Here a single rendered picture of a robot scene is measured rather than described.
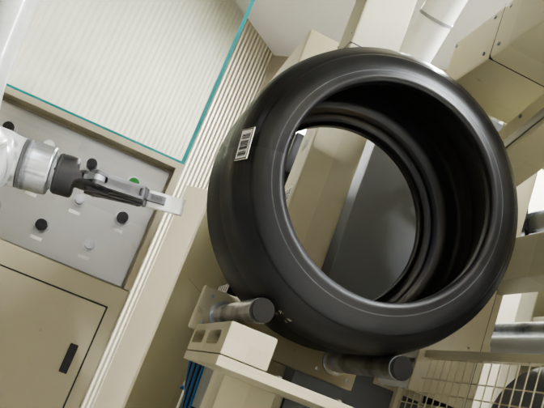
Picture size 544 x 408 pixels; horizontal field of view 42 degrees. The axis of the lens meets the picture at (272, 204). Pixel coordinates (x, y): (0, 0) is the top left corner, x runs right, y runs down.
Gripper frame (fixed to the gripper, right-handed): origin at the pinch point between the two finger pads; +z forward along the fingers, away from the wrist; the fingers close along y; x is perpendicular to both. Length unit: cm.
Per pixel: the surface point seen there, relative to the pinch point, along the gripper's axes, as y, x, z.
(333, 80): -12.8, -28.0, 22.8
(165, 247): 419, -53, 41
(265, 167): -12.6, -8.3, 14.4
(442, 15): 64, -98, 76
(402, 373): -9, 20, 48
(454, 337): 21, 8, 74
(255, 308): -9.4, 15.4, 18.9
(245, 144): -11.5, -11.7, 10.1
